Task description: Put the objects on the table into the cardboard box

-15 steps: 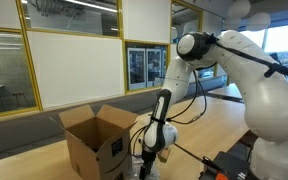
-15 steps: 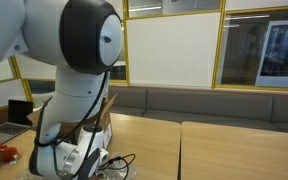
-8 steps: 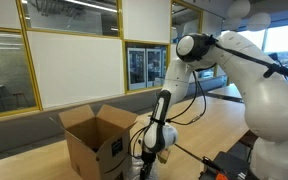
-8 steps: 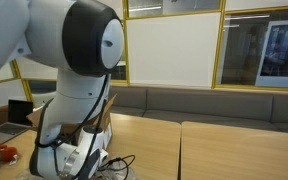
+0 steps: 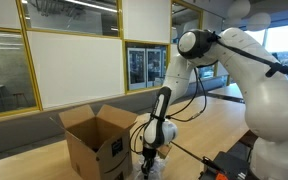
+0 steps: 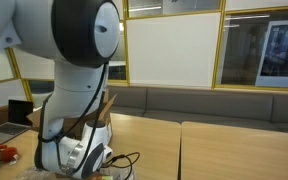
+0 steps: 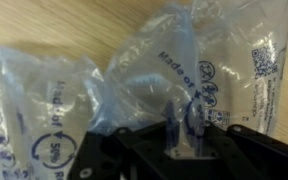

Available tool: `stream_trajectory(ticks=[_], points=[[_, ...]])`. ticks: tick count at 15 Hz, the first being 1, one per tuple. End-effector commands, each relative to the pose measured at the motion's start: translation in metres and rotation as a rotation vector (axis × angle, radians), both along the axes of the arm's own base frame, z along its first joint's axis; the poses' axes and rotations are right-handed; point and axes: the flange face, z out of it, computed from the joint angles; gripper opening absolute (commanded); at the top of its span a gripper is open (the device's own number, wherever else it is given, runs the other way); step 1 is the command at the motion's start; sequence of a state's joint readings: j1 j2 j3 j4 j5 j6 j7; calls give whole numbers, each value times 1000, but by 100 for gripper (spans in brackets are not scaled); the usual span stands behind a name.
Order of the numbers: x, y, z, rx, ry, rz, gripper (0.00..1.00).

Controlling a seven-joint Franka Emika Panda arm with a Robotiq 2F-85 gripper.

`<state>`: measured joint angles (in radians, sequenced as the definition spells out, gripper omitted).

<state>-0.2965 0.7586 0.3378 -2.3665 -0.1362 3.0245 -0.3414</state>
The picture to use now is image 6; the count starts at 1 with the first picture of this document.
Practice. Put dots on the long clear air pillow strip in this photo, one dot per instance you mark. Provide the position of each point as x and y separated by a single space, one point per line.
120 175

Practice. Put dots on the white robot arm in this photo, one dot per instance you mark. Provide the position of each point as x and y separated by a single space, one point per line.
74 86

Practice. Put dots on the brown cardboard shipping box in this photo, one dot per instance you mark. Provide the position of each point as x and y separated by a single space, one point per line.
105 111

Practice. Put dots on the white round table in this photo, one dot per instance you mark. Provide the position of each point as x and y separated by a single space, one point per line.
117 63

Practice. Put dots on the round white lamp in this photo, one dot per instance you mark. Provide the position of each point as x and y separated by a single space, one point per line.
121 27

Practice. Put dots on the grey bench sofa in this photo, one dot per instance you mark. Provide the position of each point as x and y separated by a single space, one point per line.
210 105

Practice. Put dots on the silver laptop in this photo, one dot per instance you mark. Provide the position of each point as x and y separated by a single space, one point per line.
19 111

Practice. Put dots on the small clear air pillow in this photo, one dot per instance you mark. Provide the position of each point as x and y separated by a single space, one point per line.
34 174

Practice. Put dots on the white framed blue poster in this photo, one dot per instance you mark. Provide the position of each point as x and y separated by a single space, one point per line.
284 50

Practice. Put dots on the red plush radish toy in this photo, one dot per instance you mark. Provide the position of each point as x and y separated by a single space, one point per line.
9 155

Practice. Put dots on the yellow window frame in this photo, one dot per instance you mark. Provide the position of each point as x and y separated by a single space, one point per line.
126 50

